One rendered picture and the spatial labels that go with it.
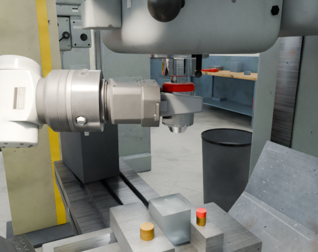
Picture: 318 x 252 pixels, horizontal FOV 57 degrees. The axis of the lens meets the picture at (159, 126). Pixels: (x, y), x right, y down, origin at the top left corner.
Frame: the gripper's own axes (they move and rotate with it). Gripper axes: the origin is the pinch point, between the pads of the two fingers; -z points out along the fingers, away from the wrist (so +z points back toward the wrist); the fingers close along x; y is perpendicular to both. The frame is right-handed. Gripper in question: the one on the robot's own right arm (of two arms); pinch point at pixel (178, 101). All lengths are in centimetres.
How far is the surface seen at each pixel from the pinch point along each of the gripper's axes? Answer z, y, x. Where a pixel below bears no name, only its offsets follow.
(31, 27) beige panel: 70, -20, 157
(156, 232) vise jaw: 3.1, 20.6, -1.8
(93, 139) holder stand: 18.4, 18.5, 41.3
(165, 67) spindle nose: 2.1, -4.9, -1.3
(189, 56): -0.7, -6.5, -4.2
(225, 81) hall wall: -206, 59, 620
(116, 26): 8.5, -9.9, -5.4
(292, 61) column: -29.9, -5.1, 23.6
